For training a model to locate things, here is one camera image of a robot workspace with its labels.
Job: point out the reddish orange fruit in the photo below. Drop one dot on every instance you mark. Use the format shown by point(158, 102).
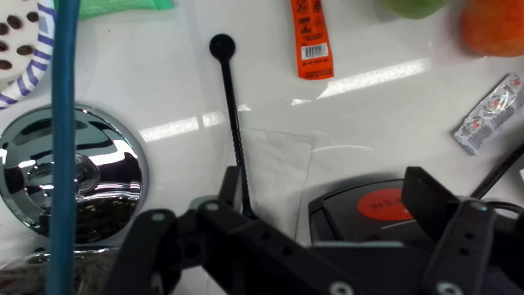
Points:
point(494, 27)

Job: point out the glass jar with coffee beans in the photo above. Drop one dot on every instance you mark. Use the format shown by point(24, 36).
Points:
point(22, 276)

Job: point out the orange stick packet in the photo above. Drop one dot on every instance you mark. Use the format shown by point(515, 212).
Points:
point(312, 38)

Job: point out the small white foil sachet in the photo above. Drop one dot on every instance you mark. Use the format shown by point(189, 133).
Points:
point(489, 115)

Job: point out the green crumpled packet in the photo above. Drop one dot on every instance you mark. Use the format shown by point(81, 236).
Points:
point(121, 7)

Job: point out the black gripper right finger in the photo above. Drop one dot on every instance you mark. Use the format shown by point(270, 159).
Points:
point(464, 246)

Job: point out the green apple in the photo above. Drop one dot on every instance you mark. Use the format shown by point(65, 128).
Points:
point(415, 5)

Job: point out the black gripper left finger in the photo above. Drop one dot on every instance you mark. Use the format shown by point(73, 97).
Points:
point(247, 246)

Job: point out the black coffee grinder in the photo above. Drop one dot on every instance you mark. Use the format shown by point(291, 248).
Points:
point(378, 210)

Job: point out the black ladle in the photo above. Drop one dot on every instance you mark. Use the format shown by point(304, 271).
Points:
point(232, 104)

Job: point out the blue patterned paper bowl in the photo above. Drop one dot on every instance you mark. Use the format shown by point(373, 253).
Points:
point(22, 49)

